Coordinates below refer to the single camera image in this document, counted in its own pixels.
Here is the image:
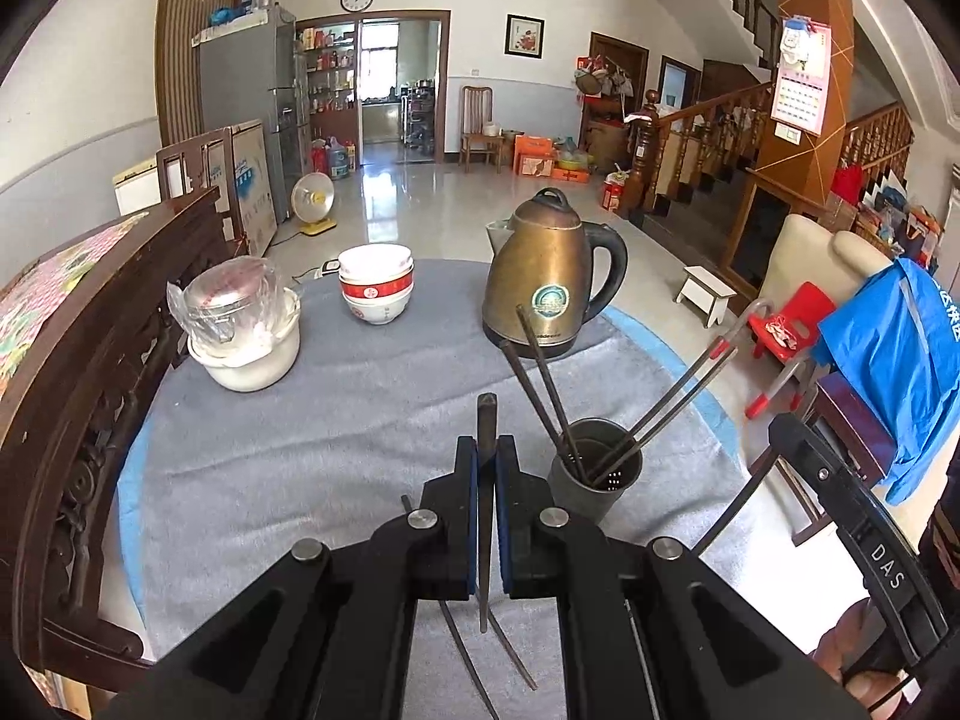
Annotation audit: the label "white appliance cardboard box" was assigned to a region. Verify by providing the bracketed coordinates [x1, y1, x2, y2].
[206, 121, 278, 257]

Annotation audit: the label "pink wall calendar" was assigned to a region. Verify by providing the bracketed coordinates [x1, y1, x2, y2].
[771, 16, 832, 135]

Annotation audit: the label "grey tablecloth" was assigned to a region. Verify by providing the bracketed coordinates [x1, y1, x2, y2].
[117, 260, 745, 718]

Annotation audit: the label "brown window curtain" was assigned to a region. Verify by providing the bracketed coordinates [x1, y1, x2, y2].
[155, 0, 241, 146]

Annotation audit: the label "framed wall picture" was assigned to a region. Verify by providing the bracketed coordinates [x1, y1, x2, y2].
[505, 15, 545, 59]

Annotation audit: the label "dark carved wooden sideboard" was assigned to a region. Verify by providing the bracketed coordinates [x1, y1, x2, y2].
[2, 188, 228, 692]

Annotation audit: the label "red child chair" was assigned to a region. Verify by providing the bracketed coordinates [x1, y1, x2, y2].
[745, 281, 836, 419]

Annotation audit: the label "stacked red white bowls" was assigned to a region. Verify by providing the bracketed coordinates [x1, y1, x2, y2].
[338, 244, 415, 325]

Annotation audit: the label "wooden stair railing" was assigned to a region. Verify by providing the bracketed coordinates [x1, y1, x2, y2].
[636, 82, 773, 216]

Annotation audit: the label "dark grey utensil holder cup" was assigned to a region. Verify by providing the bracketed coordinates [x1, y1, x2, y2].
[548, 418, 643, 523]

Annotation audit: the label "white electric heater fan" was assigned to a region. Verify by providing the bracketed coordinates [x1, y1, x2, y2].
[291, 172, 337, 238]

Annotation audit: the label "person right hand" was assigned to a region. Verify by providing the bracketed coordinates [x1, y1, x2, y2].
[808, 598, 913, 714]

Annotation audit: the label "small white stool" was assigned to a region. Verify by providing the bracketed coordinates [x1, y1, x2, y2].
[675, 265, 737, 328]

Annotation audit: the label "wooden chair by wall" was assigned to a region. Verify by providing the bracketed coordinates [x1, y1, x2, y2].
[459, 85, 505, 172]

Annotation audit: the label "bronze electric kettle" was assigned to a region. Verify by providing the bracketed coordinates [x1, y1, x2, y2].
[482, 187, 628, 358]

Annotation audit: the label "dark wooden chair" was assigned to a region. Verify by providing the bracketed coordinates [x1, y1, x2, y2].
[688, 369, 902, 556]

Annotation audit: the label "blue cloth on chair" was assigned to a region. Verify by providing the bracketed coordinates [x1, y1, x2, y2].
[812, 259, 958, 505]

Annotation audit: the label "white bowl with plastic bag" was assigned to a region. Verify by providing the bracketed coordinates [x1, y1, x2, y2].
[166, 255, 301, 394]

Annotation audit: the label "cream sofa armchair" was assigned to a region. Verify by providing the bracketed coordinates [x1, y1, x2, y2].
[758, 215, 892, 307]

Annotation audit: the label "grey refrigerator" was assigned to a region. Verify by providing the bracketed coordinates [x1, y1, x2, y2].
[190, 4, 311, 224]

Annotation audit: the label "orange cardboard box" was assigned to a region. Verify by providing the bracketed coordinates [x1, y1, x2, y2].
[512, 133, 555, 177]

